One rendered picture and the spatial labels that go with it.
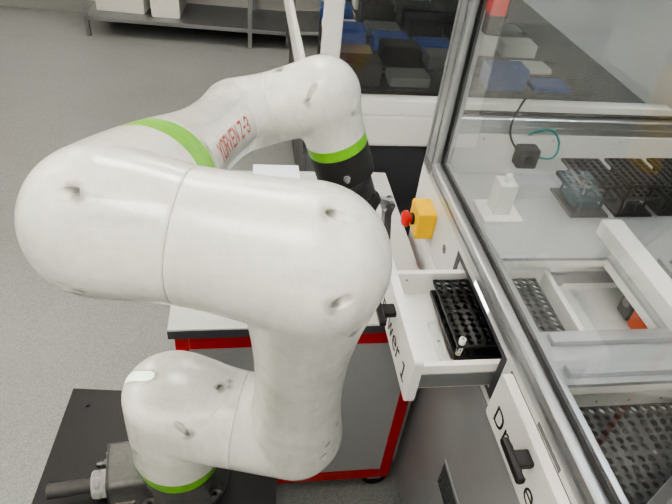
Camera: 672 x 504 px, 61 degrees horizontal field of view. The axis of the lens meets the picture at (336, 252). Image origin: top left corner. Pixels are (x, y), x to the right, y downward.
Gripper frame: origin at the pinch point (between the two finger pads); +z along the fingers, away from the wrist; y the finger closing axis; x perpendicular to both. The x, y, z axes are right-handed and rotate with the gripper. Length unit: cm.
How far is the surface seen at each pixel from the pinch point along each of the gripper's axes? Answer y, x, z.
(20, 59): 196, -328, 35
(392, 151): -14, -79, 29
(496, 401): -13.9, 22.2, 17.6
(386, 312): 0.2, 4.4, 8.3
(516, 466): -12.4, 36.3, 12.6
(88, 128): 138, -233, 56
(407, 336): -2.3, 11.8, 7.5
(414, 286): -6.7, -8.0, 16.6
